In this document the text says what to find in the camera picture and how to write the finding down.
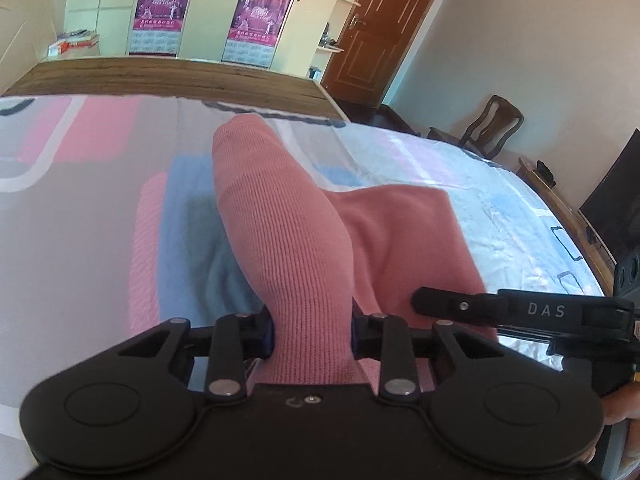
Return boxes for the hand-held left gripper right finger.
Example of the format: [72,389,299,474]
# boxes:
[350,302,494,401]

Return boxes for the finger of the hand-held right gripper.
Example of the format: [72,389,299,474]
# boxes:
[410,286,633,334]

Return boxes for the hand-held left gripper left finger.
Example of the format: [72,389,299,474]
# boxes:
[117,305,276,401]

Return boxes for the pink knit sweater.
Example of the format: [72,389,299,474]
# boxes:
[212,112,501,396]

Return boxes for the person's right hand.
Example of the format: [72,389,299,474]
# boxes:
[584,385,640,462]

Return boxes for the black television screen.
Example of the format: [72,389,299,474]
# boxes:
[577,129,640,261]

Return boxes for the wooden chair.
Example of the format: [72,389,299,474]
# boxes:
[427,94,525,161]

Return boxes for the pastel patterned bed sheet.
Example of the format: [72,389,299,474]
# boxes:
[0,95,606,441]

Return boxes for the wooden bed footboard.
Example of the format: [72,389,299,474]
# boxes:
[0,55,351,123]

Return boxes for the brown wooden door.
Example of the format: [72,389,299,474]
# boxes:
[320,0,451,106]

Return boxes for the cream corner shelf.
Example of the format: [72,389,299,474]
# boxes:
[307,0,363,81]

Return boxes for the cream wardrobe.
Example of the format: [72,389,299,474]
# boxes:
[62,0,373,78]

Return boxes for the white and orange boxes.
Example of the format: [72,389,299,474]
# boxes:
[47,29,101,57]

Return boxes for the purple wall poster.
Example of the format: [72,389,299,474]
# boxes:
[222,0,293,66]
[129,0,197,57]

